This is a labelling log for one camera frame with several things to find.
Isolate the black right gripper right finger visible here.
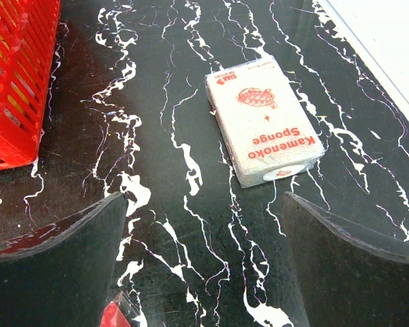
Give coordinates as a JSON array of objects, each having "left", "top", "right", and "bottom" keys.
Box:
[{"left": 282, "top": 192, "right": 409, "bottom": 326}]

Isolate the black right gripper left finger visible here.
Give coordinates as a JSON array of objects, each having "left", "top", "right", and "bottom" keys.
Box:
[{"left": 0, "top": 192, "right": 128, "bottom": 326}]

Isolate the small red plastic packet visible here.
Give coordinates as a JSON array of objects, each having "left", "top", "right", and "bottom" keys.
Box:
[{"left": 100, "top": 291, "right": 142, "bottom": 327}]

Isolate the white Kamenoko sponge pack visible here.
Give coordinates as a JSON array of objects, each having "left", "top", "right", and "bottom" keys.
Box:
[{"left": 204, "top": 56, "right": 325, "bottom": 188}]

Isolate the red plastic shopping basket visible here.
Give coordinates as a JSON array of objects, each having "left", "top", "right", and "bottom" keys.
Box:
[{"left": 0, "top": 1, "right": 61, "bottom": 170}]

